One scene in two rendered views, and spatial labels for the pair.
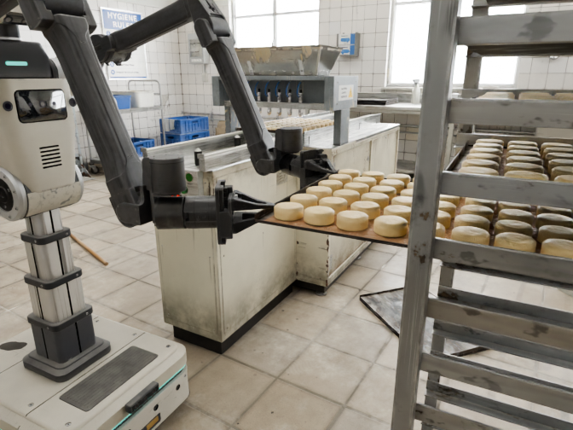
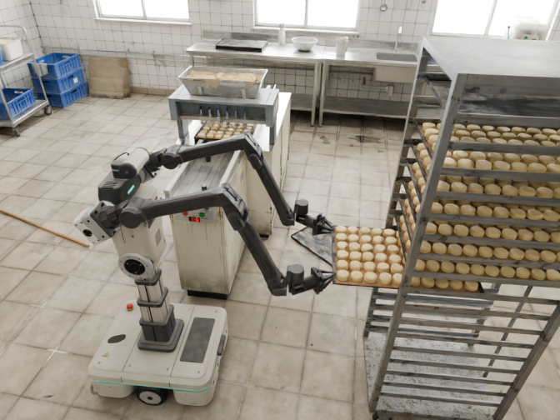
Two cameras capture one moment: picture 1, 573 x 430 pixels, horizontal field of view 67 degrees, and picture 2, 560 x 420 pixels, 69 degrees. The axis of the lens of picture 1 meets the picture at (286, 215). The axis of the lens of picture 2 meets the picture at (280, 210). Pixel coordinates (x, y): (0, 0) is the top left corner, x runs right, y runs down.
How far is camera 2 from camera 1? 1.23 m
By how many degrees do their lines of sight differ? 26
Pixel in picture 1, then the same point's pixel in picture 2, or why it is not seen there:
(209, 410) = (241, 337)
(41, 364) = (154, 346)
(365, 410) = (322, 312)
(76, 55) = (253, 235)
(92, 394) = (197, 352)
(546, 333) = (438, 308)
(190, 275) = (204, 260)
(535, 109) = (440, 257)
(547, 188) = (442, 275)
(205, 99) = (67, 32)
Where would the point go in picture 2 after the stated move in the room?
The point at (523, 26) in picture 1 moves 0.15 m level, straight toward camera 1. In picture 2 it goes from (439, 237) to (449, 266)
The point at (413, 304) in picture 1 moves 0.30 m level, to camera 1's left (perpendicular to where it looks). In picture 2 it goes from (400, 308) to (333, 329)
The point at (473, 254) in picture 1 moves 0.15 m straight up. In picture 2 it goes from (418, 291) to (427, 262)
